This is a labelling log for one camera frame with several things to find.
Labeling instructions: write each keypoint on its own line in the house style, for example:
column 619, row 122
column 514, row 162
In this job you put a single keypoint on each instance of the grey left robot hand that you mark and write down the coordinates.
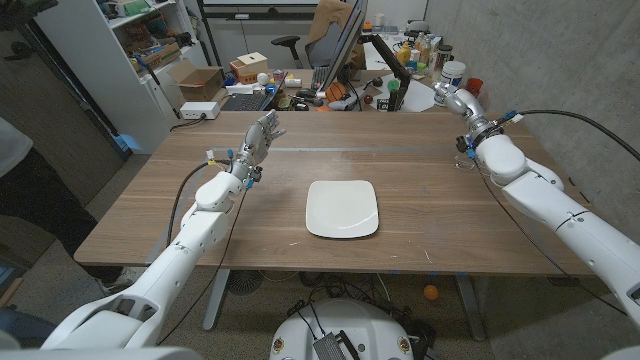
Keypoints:
column 256, row 145

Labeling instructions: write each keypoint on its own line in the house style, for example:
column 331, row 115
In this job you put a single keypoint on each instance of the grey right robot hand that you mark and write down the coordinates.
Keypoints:
column 467, row 107

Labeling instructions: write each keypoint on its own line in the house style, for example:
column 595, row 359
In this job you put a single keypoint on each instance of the clear plastic glasses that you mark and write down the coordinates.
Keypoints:
column 465, row 164

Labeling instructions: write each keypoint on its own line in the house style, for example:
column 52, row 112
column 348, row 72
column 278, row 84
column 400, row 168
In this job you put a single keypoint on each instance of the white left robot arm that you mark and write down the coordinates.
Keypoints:
column 175, row 260

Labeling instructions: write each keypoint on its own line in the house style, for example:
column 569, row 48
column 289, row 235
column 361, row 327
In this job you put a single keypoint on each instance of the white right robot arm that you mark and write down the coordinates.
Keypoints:
column 565, row 215

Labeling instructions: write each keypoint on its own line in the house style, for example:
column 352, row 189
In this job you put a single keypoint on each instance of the white square plate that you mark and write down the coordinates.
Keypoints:
column 341, row 209

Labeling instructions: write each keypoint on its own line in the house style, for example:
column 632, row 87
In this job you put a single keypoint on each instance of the red small box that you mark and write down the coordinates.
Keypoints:
column 475, row 86

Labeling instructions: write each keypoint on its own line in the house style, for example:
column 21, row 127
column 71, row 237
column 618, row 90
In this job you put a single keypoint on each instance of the white canister blue label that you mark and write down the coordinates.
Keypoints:
column 455, row 70

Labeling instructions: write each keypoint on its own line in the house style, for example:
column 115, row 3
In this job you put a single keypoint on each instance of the black laptop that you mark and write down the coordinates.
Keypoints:
column 245, row 102

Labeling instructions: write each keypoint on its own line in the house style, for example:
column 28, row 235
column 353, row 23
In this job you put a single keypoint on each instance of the jar with dark lid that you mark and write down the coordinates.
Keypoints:
column 442, row 60

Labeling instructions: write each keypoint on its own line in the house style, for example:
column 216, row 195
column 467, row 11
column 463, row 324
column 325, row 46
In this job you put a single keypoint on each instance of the white power box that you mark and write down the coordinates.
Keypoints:
column 199, row 110

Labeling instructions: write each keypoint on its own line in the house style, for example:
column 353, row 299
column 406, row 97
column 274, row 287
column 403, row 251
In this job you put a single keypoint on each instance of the small white ball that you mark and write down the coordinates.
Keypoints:
column 262, row 78

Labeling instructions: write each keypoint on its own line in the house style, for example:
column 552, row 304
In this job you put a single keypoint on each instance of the small green ball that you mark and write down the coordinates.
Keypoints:
column 393, row 85

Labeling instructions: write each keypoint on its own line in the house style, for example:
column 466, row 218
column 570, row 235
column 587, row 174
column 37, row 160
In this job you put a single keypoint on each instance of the small cardboard box white lid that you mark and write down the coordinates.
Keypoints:
column 250, row 67

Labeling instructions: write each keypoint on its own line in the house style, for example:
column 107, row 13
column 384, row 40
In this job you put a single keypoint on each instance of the yellow and green items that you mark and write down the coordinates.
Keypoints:
column 404, row 54

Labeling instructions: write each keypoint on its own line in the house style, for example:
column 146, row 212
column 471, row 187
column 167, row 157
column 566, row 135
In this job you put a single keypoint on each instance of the open brown cardboard box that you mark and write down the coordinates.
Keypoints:
column 200, row 82

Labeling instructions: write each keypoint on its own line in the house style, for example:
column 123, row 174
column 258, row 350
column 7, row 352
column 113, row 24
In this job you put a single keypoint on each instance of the black keyboard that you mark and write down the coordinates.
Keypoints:
column 320, row 77

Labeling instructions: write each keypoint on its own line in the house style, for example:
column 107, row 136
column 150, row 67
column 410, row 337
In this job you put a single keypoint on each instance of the orange basketball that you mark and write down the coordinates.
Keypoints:
column 335, row 92

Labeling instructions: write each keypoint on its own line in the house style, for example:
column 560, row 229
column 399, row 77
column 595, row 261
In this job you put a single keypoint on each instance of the grey office chair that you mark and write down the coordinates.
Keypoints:
column 325, row 52

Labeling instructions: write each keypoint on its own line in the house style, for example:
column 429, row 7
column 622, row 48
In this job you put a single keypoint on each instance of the black computer monitor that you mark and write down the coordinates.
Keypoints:
column 345, row 45

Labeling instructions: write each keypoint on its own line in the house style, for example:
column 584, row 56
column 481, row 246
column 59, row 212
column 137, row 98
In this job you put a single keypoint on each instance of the round black grille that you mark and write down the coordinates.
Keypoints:
column 245, row 281

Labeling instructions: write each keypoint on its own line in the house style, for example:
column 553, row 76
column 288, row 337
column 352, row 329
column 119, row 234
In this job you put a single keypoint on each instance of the white shelf unit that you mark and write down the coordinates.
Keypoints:
column 115, row 100

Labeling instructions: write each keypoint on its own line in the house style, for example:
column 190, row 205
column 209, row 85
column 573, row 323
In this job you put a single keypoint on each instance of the grey metal table leg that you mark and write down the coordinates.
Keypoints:
column 470, row 307
column 216, row 300

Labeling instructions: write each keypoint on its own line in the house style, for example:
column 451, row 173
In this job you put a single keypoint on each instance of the small orange ball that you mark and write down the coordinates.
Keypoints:
column 431, row 292

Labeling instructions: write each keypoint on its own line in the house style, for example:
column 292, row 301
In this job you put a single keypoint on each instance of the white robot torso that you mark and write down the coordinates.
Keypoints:
column 345, row 320

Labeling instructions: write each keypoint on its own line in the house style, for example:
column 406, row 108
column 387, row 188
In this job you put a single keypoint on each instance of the black box on torso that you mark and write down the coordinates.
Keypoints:
column 330, row 347

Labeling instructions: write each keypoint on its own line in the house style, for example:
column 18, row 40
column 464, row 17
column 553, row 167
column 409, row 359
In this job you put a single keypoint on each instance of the person in dark trousers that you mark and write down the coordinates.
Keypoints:
column 40, row 200

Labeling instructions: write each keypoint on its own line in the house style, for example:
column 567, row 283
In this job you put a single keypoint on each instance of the whiteboard with black frame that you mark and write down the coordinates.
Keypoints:
column 260, row 11

